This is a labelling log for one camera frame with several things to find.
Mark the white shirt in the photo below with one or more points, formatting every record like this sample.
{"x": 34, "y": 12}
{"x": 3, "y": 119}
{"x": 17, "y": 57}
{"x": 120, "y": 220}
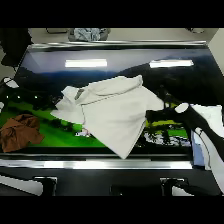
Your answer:
{"x": 113, "y": 110}

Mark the brown garment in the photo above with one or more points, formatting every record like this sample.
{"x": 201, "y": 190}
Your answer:
{"x": 18, "y": 131}

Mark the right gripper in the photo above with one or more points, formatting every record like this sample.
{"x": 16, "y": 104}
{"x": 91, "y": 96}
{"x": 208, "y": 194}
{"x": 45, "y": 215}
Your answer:
{"x": 160, "y": 116}

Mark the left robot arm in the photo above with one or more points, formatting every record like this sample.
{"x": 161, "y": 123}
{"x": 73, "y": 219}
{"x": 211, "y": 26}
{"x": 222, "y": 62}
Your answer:
{"x": 13, "y": 43}

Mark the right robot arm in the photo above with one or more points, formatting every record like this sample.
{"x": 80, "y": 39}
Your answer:
{"x": 203, "y": 128}

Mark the heap of clothes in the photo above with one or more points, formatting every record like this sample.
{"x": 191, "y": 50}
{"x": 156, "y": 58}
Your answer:
{"x": 87, "y": 34}

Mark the silver frame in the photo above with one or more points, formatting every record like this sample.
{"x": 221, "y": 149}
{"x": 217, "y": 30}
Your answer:
{"x": 100, "y": 164}

